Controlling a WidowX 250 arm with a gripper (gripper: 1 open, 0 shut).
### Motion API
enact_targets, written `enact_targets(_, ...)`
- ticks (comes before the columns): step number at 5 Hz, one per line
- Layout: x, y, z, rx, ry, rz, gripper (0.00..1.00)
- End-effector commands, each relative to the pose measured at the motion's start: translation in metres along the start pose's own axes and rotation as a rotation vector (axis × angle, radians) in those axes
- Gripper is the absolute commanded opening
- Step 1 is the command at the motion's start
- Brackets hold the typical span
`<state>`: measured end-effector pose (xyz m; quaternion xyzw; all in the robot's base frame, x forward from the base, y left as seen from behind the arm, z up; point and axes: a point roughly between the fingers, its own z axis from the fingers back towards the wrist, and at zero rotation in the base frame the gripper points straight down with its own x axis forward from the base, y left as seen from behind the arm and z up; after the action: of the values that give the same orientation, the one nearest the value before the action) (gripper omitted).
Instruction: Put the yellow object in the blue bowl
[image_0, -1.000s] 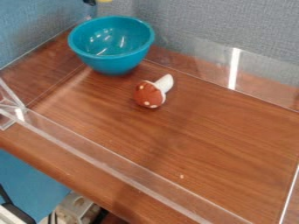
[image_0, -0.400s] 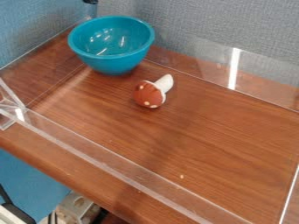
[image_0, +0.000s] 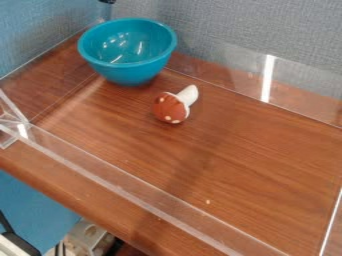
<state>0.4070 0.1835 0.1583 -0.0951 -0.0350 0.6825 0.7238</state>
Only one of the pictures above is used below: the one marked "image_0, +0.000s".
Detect blue plastic bowl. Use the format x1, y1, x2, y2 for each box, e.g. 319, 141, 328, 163
77, 18, 178, 86

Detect red white toy mushroom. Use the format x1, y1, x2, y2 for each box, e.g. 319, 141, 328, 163
152, 85, 199, 124

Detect grey power strip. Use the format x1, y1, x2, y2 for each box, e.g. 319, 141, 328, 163
53, 219, 115, 256

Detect clear acrylic tray wall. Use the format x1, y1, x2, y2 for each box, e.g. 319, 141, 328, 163
0, 30, 342, 256

